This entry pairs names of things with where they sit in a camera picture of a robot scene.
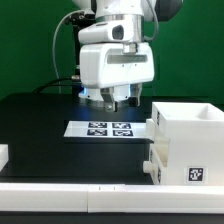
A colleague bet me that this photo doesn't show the white rail bar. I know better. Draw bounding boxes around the white rail bar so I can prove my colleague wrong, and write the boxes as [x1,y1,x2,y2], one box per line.
[0,144,9,171]
[0,183,224,214]

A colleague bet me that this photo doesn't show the white front rail bar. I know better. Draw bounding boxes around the white front rail bar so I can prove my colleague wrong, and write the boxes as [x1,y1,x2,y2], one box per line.
[0,183,224,214]

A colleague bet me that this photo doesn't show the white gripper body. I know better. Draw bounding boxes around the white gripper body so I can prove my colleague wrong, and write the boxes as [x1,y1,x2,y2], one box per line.
[80,42,154,89]

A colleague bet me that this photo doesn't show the white drawer with knob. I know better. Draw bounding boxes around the white drawer with knob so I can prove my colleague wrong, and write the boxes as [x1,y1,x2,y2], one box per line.
[143,144,168,185]

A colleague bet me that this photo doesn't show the black camera on stand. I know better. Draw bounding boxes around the black camera on stand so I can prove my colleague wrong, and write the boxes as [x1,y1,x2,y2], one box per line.
[53,9,98,81]

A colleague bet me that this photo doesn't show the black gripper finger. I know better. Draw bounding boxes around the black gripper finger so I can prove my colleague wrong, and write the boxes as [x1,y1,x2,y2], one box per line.
[100,87,117,112]
[129,83,142,107]

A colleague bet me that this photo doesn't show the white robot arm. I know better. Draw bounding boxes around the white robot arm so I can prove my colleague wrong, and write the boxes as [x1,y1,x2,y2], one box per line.
[73,0,183,112]

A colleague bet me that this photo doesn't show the white left rail bar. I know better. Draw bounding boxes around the white left rail bar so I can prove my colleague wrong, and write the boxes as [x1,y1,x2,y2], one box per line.
[0,144,9,171]

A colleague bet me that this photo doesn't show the fiducial marker sheet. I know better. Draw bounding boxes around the fiducial marker sheet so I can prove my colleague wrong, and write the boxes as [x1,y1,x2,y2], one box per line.
[64,121,147,139]

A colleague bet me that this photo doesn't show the black ribbed cable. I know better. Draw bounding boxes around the black ribbed cable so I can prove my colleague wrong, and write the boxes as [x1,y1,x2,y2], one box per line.
[143,0,160,43]

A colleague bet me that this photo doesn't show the white drawer cabinet housing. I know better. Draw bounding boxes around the white drawer cabinet housing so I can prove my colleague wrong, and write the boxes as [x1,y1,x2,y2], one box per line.
[146,102,224,186]

